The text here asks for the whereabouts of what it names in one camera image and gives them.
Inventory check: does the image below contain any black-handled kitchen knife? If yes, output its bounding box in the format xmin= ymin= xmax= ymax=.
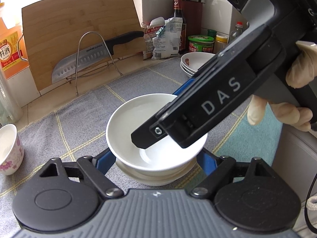
xmin=52 ymin=31 xmax=144 ymax=83

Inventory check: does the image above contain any orange cooking wine bottle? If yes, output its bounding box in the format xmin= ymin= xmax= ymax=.
xmin=0 ymin=2 xmax=30 ymax=80

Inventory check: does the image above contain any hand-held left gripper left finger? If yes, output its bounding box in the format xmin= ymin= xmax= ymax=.
xmin=40 ymin=149 xmax=124 ymax=199

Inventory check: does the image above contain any person's right hand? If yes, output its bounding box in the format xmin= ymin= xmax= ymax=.
xmin=247 ymin=41 xmax=317 ymax=132

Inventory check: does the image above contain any green-lid sauce jar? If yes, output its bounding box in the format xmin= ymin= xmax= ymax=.
xmin=187 ymin=35 xmax=215 ymax=54

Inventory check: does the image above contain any white pink-flower bowl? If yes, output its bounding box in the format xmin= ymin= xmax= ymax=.
xmin=0 ymin=123 xmax=24 ymax=176
xmin=115 ymin=160 xmax=199 ymax=186
xmin=106 ymin=93 xmax=208 ymax=175

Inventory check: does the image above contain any red white plastic bag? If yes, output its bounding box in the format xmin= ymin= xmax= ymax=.
xmin=142 ymin=17 xmax=165 ymax=60

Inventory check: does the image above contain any grey teal checked cloth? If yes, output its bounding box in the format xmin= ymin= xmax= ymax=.
xmin=0 ymin=59 xmax=283 ymax=211

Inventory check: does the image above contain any black cable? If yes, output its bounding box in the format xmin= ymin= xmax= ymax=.
xmin=305 ymin=190 xmax=317 ymax=232

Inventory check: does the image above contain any dark soy sauce bottle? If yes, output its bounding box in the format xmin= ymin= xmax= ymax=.
xmin=173 ymin=0 xmax=187 ymax=54

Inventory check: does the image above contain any clear bottle red cap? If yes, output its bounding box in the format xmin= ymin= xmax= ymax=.
xmin=229 ymin=21 xmax=248 ymax=41

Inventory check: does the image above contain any metal wire rack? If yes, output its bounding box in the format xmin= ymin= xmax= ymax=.
xmin=66 ymin=31 xmax=124 ymax=97

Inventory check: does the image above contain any dark red knife block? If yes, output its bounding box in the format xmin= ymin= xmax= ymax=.
xmin=182 ymin=0 xmax=205 ymax=39

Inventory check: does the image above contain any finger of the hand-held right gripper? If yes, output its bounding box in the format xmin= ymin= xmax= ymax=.
xmin=131 ymin=117 xmax=172 ymax=150
xmin=176 ymin=78 xmax=197 ymax=98

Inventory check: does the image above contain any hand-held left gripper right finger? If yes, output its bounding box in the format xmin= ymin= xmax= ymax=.
xmin=191 ymin=149 xmax=274 ymax=200

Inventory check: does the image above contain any yellow-lid spice jar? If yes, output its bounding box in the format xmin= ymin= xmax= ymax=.
xmin=214 ymin=35 xmax=229 ymax=54

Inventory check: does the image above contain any blue white plastic bag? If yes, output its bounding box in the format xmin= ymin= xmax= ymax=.
xmin=152 ymin=17 xmax=187 ymax=60

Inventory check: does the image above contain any bamboo cutting board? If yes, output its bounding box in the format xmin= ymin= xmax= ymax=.
xmin=21 ymin=0 xmax=147 ymax=99

